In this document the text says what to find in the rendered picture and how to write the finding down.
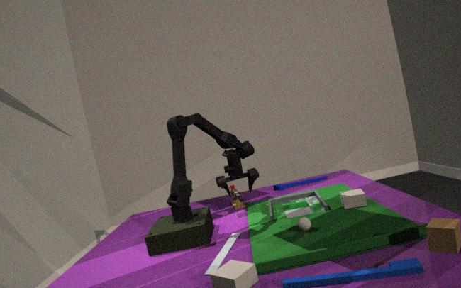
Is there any brown cube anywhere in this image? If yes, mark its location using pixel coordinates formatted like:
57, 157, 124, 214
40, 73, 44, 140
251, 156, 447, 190
426, 218, 461, 254

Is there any beige block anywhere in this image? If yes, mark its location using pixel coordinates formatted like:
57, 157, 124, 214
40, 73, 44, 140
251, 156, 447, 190
210, 260, 259, 288
340, 189, 367, 209

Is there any grey ball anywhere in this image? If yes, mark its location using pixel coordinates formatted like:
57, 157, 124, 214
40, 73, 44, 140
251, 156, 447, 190
298, 218, 311, 231

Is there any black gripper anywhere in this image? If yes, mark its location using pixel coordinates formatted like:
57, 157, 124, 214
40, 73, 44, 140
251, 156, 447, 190
216, 163, 260, 197

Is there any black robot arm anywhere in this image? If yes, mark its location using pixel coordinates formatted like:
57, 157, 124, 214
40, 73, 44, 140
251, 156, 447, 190
167, 113, 255, 224

